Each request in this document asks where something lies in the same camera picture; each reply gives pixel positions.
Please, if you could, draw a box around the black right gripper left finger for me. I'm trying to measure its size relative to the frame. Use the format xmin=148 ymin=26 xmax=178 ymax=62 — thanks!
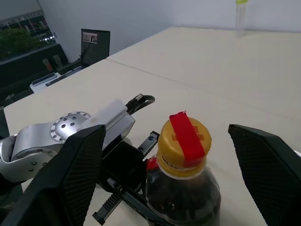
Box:
xmin=0 ymin=124 xmax=106 ymax=226

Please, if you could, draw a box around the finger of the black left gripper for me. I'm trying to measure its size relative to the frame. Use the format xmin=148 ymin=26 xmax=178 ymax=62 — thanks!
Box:
xmin=121 ymin=190 xmax=170 ymax=226

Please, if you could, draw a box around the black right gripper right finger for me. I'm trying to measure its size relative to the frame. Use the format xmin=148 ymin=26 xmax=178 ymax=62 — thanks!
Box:
xmin=228 ymin=124 xmax=301 ymax=226

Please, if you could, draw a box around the dark drink bottle yellow cap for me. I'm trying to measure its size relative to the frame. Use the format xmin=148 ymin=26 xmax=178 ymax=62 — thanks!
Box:
xmin=143 ymin=110 xmax=222 ymax=226

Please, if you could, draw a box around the clear bottle green cap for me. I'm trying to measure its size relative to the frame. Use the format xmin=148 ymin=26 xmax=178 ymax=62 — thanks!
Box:
xmin=235 ymin=0 xmax=250 ymax=36

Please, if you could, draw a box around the white flat box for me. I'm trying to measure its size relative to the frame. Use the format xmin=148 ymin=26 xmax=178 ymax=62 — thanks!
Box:
xmin=29 ymin=72 xmax=61 ymax=94

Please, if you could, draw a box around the black monitor screen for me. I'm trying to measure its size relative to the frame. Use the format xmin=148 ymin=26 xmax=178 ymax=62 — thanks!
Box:
xmin=80 ymin=28 xmax=111 ymax=67

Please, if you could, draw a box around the dark low cabinet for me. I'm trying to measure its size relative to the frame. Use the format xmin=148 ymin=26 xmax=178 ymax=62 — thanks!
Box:
xmin=0 ymin=43 xmax=83 ymax=102

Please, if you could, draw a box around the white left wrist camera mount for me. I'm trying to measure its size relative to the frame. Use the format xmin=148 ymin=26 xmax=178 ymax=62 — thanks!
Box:
xmin=81 ymin=99 xmax=137 ymax=151

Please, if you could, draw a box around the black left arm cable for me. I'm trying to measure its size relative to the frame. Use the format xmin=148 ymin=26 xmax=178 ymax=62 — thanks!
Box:
xmin=126 ymin=94 xmax=156 ymax=116

